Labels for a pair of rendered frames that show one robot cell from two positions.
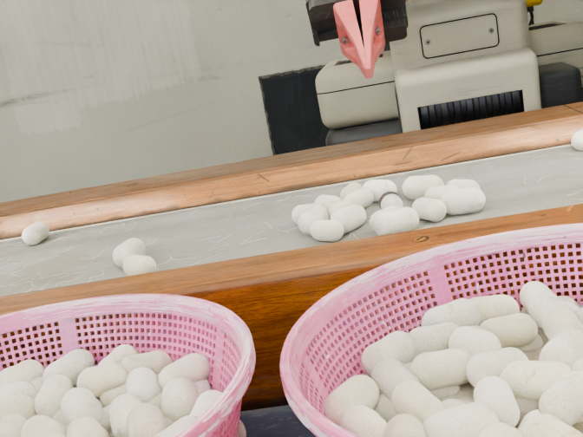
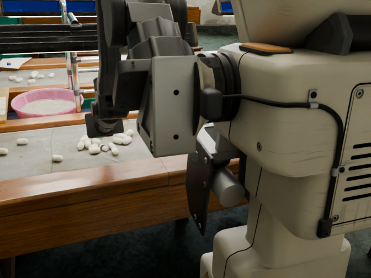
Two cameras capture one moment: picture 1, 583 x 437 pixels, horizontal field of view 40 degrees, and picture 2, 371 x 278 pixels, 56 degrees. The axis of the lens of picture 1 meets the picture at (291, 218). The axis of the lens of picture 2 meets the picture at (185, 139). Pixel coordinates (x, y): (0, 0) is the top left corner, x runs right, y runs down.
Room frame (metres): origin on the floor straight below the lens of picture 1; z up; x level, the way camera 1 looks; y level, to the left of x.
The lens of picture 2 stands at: (1.65, -0.71, 1.33)
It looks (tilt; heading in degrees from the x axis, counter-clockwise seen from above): 28 degrees down; 150
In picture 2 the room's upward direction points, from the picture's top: 4 degrees clockwise
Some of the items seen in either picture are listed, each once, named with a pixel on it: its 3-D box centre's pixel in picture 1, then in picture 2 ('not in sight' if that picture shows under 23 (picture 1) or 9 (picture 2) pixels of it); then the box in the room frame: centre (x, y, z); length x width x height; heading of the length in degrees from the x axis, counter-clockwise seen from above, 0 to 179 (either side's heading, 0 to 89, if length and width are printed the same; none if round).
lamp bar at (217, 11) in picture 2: not in sight; (268, 7); (0.13, 0.61, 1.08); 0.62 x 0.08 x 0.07; 84
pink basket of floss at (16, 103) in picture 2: not in sight; (49, 111); (0.28, -0.55, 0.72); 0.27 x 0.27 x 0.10
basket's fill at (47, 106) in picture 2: not in sight; (49, 113); (0.28, -0.55, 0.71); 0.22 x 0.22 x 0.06
